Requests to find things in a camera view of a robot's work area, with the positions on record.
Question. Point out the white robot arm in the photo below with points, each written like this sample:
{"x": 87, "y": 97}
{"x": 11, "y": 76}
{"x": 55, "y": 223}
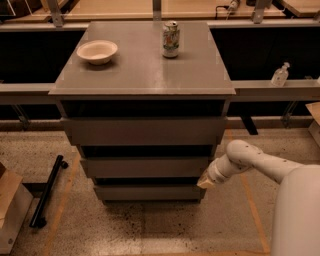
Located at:
{"x": 296, "y": 219}

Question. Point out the grey metal rail frame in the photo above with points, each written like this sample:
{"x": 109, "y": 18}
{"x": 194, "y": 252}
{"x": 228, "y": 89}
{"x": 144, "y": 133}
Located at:
{"x": 32, "y": 54}

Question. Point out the clear sanitizer pump bottle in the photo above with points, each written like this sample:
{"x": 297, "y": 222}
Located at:
{"x": 280, "y": 75}

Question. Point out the brown cardboard box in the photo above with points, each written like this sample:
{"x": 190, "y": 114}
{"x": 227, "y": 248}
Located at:
{"x": 15, "y": 201}

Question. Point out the cardboard box at right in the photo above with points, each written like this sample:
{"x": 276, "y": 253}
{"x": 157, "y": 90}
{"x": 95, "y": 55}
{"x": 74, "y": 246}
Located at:
{"x": 314, "y": 128}

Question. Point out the black metal bar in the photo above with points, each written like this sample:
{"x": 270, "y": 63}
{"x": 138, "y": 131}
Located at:
{"x": 37, "y": 220}

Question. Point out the grey top drawer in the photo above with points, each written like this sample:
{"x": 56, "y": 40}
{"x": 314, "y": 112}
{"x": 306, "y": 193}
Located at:
{"x": 144, "y": 132}

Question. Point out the green white soda can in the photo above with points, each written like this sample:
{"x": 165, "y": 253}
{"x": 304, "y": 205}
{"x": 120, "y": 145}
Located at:
{"x": 170, "y": 39}

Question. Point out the grey drawer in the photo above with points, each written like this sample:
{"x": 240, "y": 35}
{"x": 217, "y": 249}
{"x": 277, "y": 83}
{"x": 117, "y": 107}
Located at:
{"x": 144, "y": 132}
{"x": 149, "y": 193}
{"x": 144, "y": 167}

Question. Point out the wooden table top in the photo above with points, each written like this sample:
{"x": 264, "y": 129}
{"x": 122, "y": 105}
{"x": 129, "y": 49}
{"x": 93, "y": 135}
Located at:
{"x": 86, "y": 10}

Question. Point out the grey drawer cabinet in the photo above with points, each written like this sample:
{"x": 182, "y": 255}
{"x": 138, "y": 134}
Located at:
{"x": 139, "y": 82}

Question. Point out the white paper bowl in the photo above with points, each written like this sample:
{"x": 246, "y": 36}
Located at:
{"x": 97, "y": 52}

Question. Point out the grey bottom drawer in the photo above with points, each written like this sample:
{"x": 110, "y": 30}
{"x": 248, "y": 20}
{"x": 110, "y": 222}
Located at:
{"x": 149, "y": 193}

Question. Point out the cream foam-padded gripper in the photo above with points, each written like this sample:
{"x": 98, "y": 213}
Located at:
{"x": 214, "y": 175}

